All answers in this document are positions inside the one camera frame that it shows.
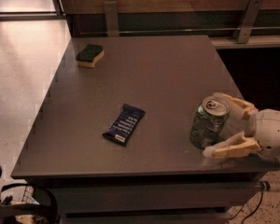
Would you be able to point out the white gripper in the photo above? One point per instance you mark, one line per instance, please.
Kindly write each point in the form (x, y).
(272, 129)

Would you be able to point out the green soda can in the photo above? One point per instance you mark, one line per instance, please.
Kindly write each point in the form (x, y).
(210, 118)

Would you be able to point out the green and yellow sponge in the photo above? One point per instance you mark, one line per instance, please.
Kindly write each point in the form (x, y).
(90, 55)

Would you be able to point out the dark blue snack packet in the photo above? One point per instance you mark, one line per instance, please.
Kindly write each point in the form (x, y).
(123, 126)

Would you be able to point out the grey drawer cabinet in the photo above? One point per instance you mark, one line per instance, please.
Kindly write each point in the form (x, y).
(160, 177)

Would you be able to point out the right metal rail bracket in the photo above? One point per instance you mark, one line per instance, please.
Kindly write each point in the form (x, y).
(244, 30)

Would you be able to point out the metal rail bracket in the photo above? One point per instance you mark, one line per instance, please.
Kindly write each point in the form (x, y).
(111, 18)
(244, 30)

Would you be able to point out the left metal rail bracket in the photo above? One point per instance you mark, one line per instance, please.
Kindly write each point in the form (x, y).
(111, 18)

